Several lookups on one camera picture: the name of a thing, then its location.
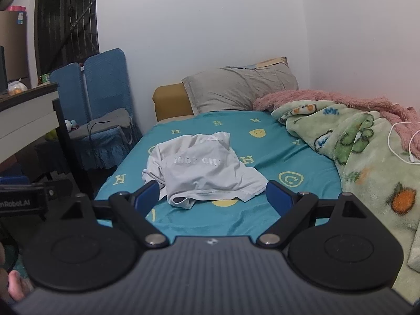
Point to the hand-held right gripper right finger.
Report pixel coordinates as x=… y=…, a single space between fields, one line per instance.
x=279 y=198

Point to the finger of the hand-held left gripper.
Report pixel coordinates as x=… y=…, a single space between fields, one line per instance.
x=60 y=188

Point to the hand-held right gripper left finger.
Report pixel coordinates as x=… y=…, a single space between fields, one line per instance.
x=148 y=197

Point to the white t-shirt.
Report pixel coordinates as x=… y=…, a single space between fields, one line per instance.
x=203 y=174

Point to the person's left hand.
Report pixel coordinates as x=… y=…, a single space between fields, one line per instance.
x=19 y=285

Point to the teal printed bed sheet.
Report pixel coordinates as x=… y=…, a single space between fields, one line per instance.
x=279 y=157

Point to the yellow-green ball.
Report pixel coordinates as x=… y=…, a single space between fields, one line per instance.
x=52 y=134

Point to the blue and white plush toy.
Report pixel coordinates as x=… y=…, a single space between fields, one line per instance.
x=70 y=124

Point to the green cartoon fleece blanket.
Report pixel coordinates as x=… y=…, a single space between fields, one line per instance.
x=370 y=183

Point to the mustard bed headboard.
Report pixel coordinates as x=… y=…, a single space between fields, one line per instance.
x=169 y=101

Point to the bag of oranges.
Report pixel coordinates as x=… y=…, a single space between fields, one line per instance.
x=17 y=88

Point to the green packet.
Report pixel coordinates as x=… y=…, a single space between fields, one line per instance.
x=45 y=79

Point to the grey pillow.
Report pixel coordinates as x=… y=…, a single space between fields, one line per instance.
x=236 y=92

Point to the blue folding chair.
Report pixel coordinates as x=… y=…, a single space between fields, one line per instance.
x=108 y=82

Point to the pink fuzzy blanket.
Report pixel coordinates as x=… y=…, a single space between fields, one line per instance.
x=344 y=98

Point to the black monitor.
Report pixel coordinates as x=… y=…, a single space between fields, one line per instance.
x=2 y=70

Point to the yellow patterned pillow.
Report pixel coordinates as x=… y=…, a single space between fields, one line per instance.
x=272 y=62

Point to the cardboard box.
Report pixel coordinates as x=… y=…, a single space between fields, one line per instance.
x=14 y=46

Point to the dark window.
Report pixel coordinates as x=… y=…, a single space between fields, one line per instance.
x=65 y=19

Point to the pink lid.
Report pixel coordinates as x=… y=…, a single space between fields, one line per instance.
x=16 y=8

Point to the white desk with black frame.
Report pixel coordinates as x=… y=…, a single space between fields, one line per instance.
x=26 y=115

